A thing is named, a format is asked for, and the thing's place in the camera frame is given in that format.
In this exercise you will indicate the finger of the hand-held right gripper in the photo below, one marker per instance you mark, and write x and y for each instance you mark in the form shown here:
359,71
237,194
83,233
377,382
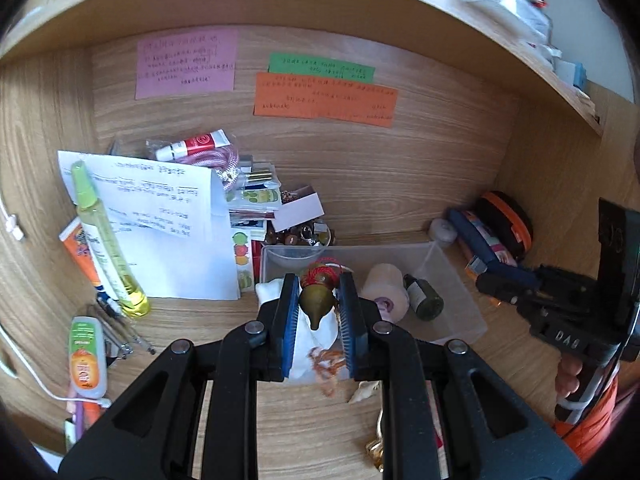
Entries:
512,274
500,290

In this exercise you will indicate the black orange pouch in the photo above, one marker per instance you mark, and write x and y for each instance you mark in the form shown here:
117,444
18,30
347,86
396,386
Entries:
505,222

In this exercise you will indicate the bundle of black silver pens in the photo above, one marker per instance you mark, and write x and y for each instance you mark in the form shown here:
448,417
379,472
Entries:
122,335

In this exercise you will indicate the blue case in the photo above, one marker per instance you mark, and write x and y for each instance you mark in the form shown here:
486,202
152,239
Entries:
475,240

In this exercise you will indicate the wooden desktop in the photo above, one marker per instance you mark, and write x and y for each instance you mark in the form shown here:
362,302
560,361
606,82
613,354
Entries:
190,320

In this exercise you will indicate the yellow-green spray bottle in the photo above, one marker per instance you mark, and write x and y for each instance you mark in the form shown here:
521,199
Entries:
107,245

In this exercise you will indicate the small dark green bottle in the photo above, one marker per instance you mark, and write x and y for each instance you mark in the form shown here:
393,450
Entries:
424,299

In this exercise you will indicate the small orange box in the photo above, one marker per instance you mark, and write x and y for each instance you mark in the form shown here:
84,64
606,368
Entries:
474,266

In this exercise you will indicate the clear plastic storage box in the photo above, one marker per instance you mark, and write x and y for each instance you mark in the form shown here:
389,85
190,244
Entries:
450,310

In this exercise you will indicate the orange marker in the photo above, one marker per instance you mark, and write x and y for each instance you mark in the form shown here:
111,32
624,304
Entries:
91,415

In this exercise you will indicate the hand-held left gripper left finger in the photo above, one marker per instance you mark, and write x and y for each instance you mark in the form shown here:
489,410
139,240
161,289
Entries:
290,332

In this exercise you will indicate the person's right hand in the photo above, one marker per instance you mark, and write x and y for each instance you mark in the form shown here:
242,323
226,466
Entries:
569,377

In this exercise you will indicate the orange paper note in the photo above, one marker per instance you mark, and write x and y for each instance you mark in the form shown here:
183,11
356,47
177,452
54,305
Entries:
325,100

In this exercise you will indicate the purple marker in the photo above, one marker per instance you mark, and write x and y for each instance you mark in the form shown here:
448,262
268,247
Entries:
77,417

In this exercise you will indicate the white bottle orange green label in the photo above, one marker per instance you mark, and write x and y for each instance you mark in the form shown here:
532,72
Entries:
87,360

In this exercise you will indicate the white tape roll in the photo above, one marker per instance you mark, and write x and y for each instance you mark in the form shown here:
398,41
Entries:
442,231

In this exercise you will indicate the white handwritten paper sheets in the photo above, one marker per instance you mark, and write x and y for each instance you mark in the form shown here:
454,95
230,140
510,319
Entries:
180,240

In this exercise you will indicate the white face mask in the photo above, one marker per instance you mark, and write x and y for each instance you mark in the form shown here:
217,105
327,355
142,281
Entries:
312,347

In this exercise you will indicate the small white card box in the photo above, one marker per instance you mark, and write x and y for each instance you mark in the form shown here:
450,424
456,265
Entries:
300,210

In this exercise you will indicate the small seashell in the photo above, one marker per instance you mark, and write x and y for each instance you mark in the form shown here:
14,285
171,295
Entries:
365,392

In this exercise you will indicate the green paper note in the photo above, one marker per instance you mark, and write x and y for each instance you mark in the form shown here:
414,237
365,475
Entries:
322,67

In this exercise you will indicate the peach roll with pink label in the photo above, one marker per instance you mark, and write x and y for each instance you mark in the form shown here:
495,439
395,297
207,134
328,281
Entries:
387,287

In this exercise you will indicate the blue white box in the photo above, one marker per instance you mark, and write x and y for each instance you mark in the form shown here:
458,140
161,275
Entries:
572,74

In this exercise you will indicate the pile of small packets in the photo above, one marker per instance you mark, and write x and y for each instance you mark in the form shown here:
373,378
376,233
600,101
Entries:
255,195

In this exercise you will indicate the wooden shelf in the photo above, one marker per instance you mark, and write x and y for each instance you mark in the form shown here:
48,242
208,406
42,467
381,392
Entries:
300,0

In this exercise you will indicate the red white tube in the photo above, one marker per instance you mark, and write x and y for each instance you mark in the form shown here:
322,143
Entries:
195,145

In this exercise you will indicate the orange cream tube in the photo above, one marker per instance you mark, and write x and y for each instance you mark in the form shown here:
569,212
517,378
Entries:
82,250

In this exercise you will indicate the clear lidded storage containers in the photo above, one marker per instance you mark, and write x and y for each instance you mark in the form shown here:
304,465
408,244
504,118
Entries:
500,5

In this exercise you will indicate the fruit sticker box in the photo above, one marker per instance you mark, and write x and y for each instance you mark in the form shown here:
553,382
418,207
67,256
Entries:
241,255

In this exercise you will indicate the pink paper note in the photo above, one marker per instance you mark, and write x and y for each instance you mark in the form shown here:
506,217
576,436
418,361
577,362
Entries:
187,62

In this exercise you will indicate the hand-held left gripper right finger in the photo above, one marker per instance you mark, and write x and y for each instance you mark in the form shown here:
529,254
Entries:
348,332

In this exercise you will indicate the person's right forearm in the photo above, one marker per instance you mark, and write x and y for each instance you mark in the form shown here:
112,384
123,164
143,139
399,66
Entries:
595,425

